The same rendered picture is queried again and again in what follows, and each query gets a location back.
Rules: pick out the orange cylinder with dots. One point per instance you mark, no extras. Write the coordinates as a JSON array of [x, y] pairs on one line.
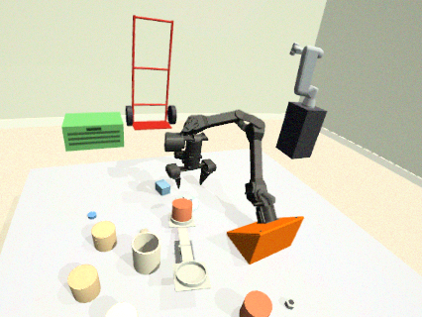
[[181, 210], [256, 304]]

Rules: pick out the cream flat balance beam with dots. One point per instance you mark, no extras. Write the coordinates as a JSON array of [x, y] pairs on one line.
[[188, 274]]

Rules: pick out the small blue disc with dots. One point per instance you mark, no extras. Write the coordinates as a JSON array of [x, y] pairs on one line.
[[92, 215]]

